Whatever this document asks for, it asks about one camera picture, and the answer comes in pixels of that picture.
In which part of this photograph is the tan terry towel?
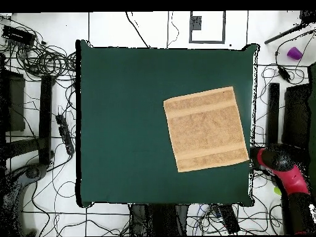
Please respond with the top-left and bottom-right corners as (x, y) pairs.
(162, 85), (250, 173)

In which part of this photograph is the dark flat panel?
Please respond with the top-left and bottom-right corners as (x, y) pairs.
(4, 70), (26, 133)
(282, 83), (312, 149)

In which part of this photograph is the dark green table cloth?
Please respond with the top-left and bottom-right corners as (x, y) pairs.
(75, 39), (260, 207)

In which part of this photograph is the black power strip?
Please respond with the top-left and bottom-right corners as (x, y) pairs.
(55, 114), (75, 156)
(217, 204), (241, 235)

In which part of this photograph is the small dark grey square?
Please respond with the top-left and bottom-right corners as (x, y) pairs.
(191, 15), (202, 31)

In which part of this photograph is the dark grey stand base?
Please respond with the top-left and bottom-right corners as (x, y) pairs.
(7, 162), (49, 196)

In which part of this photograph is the black power adapter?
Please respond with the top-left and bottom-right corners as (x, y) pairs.
(277, 64), (292, 83)

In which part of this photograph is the purple plastic cup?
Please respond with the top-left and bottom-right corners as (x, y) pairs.
(286, 46), (303, 60)

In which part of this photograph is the black rod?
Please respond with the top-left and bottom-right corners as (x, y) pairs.
(264, 20), (309, 45)

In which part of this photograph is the black electronics box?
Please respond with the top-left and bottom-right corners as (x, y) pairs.
(1, 25), (36, 47)

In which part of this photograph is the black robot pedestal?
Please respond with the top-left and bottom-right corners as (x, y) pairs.
(129, 203), (189, 236)

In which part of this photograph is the grey square floor frame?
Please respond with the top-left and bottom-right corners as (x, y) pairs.
(189, 10), (226, 44)

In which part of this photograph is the thin black cable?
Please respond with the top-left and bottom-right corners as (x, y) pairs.
(125, 11), (151, 49)

